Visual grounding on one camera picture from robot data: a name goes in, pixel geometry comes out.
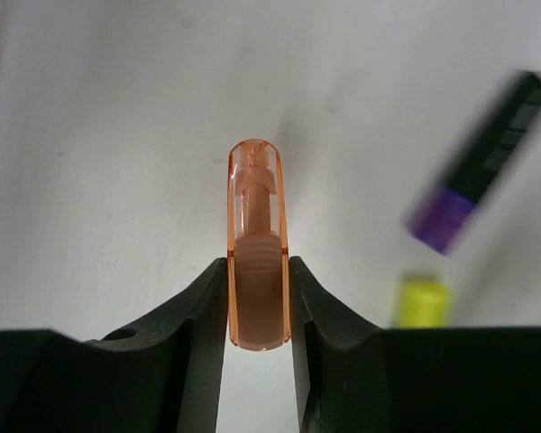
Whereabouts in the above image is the orange highlighter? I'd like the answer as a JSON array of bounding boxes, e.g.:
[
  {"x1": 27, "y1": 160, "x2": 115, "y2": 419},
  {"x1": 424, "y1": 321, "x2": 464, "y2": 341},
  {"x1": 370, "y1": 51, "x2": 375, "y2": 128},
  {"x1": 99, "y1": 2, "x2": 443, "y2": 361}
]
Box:
[{"x1": 227, "y1": 138, "x2": 291, "y2": 352}]

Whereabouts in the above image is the black purple marker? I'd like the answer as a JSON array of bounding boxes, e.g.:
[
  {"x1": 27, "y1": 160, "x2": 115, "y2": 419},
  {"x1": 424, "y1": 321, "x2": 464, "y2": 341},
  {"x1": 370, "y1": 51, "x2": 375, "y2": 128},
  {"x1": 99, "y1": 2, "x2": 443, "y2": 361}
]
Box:
[{"x1": 406, "y1": 70, "x2": 541, "y2": 255}]

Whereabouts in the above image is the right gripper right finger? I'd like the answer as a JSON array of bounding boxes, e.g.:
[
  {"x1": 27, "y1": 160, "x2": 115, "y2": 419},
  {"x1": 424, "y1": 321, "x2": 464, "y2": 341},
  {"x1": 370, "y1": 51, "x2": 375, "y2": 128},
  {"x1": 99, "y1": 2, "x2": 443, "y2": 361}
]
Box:
[{"x1": 289, "y1": 256, "x2": 541, "y2": 432}]

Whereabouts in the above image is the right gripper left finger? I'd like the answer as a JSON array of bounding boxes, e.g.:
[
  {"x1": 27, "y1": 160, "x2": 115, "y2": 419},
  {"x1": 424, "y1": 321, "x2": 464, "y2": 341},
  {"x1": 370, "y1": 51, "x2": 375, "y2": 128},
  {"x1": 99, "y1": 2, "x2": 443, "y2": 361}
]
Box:
[{"x1": 0, "y1": 258, "x2": 227, "y2": 432}]

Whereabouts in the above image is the black yellow highlighter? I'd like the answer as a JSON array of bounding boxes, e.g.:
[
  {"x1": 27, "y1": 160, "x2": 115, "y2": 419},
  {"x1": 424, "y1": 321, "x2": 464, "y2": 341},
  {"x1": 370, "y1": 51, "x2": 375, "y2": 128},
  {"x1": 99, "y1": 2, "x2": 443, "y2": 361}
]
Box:
[{"x1": 393, "y1": 273, "x2": 453, "y2": 328}]

